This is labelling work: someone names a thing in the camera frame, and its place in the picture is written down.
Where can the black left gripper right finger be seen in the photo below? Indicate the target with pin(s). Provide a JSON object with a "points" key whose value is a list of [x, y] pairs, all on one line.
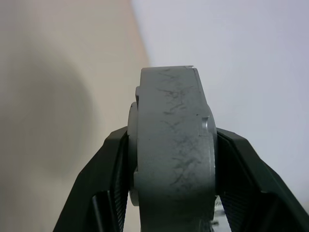
{"points": [[253, 188]]}

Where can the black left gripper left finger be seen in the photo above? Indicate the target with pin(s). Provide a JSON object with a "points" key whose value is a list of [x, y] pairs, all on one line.
{"points": [[96, 181]]}

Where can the notched grey motor cover plate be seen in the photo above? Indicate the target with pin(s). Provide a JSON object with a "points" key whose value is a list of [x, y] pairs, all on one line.
{"points": [[210, 145]]}

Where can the grey motor housing with windings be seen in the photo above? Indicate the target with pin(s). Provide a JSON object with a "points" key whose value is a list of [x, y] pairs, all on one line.
{"points": [[169, 145]]}

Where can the silver round disc part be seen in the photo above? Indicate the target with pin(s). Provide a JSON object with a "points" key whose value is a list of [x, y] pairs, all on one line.
{"points": [[132, 149]]}

